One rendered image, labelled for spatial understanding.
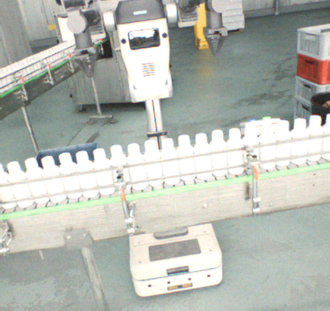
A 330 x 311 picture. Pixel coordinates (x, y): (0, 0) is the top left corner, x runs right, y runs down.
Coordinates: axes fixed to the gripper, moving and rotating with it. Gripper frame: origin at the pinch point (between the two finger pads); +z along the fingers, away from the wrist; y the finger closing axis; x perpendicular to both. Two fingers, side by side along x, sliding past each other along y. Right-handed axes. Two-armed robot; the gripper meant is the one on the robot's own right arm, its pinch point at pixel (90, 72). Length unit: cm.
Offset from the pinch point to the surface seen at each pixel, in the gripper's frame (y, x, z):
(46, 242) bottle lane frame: 19, -27, 55
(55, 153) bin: -43, -32, 47
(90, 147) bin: -42, -14, 47
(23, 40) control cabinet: -661, -208, 47
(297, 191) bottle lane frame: 20, 68, 50
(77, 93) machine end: -381, -73, 107
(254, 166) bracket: 26, 49, 33
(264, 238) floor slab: -55, 85, 140
